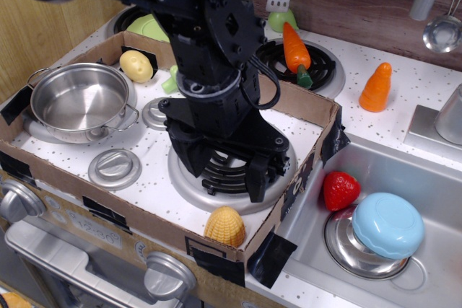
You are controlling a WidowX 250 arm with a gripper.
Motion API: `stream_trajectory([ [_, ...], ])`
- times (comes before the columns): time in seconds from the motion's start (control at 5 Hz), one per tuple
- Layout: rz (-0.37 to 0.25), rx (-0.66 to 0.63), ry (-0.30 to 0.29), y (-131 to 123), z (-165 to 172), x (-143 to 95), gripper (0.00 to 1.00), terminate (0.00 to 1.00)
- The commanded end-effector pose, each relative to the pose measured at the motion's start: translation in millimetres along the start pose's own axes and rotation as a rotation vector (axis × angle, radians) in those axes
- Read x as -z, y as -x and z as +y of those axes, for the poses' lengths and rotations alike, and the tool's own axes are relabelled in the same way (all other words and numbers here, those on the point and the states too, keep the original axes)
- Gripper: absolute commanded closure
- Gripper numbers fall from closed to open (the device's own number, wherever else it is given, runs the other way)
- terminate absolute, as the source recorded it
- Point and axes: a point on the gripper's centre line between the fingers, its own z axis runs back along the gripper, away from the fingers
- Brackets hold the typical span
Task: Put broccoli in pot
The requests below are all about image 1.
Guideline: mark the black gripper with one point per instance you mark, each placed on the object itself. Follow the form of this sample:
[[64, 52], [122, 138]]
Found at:
[[225, 115]]

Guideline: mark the green toy broccoli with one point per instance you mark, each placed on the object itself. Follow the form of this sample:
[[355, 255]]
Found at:
[[170, 85]]

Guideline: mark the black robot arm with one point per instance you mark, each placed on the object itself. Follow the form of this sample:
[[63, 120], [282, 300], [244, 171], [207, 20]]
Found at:
[[214, 44]]

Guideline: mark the steel cooking pot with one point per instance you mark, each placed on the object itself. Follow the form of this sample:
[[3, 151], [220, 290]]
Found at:
[[82, 102]]

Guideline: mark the front right black burner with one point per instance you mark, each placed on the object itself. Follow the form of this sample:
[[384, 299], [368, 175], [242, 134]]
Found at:
[[222, 183]]

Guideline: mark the black burner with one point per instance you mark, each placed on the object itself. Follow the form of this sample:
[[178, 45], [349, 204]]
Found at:
[[222, 183], [126, 18], [326, 70]]

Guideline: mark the yellow toy corn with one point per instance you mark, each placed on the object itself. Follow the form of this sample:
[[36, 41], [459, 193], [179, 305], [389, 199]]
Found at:
[[226, 226]]

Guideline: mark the upper silver stove knob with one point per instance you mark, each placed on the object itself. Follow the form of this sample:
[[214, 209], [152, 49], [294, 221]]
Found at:
[[152, 116]]

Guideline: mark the silver stove knob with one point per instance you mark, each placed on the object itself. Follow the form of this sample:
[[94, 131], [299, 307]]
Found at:
[[115, 169], [152, 116]]

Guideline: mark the lower silver stove knob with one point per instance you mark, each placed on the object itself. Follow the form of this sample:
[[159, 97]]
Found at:
[[115, 169]]

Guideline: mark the red toy strawberry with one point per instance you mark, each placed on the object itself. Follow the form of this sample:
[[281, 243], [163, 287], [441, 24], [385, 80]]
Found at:
[[340, 190]]

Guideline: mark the orange toy carrot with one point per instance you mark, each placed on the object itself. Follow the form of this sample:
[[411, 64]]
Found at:
[[297, 58]]

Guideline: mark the cardboard fence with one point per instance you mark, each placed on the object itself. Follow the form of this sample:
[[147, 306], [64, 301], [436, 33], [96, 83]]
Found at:
[[152, 205]]

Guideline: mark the right front oven knob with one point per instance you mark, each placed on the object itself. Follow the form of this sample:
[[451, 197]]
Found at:
[[167, 278]]

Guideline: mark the oven knob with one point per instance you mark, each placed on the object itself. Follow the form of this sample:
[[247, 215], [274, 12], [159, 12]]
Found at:
[[19, 202], [167, 278]]

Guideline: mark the yellow toy potato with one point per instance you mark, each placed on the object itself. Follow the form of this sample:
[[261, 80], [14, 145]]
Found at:
[[136, 66]]

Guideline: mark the back right black burner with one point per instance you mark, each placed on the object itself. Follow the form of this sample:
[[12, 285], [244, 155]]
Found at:
[[326, 70]]

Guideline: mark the steel bowl in sink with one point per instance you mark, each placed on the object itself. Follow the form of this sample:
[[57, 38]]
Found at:
[[351, 254]]

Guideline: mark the green toy pear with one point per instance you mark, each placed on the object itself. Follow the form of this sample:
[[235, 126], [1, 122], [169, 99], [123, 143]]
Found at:
[[276, 20]]

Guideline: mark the green plastic plate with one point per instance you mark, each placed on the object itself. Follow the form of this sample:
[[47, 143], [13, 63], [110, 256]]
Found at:
[[147, 26]]

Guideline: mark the orange toy cone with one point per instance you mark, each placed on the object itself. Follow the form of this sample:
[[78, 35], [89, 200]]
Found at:
[[374, 96]]

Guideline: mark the light blue plastic bowl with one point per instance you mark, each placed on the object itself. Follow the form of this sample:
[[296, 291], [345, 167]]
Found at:
[[388, 225]]

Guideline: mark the back left black burner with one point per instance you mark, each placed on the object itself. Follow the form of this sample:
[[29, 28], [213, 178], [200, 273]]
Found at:
[[126, 18]]

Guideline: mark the left front oven knob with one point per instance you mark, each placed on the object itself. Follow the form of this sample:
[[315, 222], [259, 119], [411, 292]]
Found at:
[[19, 202]]

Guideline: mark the steel sink basin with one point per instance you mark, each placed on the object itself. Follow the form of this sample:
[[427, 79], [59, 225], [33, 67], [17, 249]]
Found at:
[[432, 277]]

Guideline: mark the hanging steel ladle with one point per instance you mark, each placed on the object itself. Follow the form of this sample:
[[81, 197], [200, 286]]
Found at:
[[443, 33]]

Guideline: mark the orange object bottom left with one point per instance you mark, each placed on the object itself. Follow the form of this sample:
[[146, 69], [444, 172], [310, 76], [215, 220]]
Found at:
[[13, 300]]

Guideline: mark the oven door handle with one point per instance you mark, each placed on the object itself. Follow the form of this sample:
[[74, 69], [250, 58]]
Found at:
[[67, 262]]

